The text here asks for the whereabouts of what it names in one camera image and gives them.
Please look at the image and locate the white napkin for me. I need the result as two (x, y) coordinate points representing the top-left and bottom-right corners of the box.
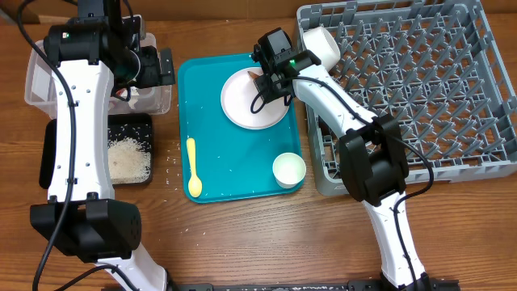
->
(128, 87), (141, 111)

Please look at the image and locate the red snack wrapper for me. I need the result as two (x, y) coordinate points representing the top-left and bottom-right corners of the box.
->
(111, 87), (131, 102)

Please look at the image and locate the white bowl with rice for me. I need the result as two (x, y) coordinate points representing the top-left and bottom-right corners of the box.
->
(302, 27), (341, 72)

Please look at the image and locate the pile of rice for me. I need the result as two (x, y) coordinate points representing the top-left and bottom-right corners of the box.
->
(107, 137), (151, 184)

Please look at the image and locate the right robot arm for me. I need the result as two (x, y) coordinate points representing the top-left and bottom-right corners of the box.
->
(251, 27), (432, 290)

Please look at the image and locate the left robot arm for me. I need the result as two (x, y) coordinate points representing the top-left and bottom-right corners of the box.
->
(30, 0), (175, 290)

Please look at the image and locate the clear plastic waste bin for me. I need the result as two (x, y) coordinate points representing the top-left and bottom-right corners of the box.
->
(24, 50), (172, 119)

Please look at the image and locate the grey dishwasher rack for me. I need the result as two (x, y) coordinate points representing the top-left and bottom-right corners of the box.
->
(296, 0), (516, 183)

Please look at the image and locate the large white plate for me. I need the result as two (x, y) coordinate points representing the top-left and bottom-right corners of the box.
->
(221, 67), (288, 129)

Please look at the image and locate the black plastic tray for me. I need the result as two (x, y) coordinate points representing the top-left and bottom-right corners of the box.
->
(39, 113), (153, 189)

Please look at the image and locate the white cup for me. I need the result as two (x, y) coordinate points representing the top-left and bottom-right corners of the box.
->
(272, 152), (306, 189)

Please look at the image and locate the teal serving tray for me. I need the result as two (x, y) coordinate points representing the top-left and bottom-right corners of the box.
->
(178, 53), (301, 204)

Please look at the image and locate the yellow plastic spoon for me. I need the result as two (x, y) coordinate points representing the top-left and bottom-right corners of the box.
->
(186, 137), (203, 198)

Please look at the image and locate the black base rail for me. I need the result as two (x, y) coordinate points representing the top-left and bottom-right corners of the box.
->
(167, 279), (461, 291)

